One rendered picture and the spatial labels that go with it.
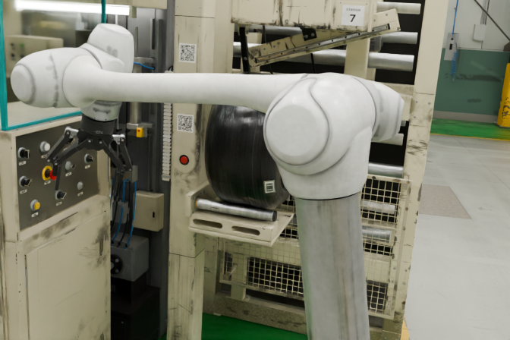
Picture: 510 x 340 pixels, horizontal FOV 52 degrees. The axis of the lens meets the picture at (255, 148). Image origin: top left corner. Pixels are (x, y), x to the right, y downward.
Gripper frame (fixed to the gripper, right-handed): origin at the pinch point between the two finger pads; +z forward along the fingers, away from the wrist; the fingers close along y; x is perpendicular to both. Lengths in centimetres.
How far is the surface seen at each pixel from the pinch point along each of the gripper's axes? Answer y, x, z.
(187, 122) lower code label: 43, 80, 16
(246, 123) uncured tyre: 57, 51, -1
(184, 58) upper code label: 37, 89, -8
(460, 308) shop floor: 240, 74, 112
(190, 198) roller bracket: 47, 59, 40
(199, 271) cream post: 61, 63, 82
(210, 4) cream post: 44, 96, -30
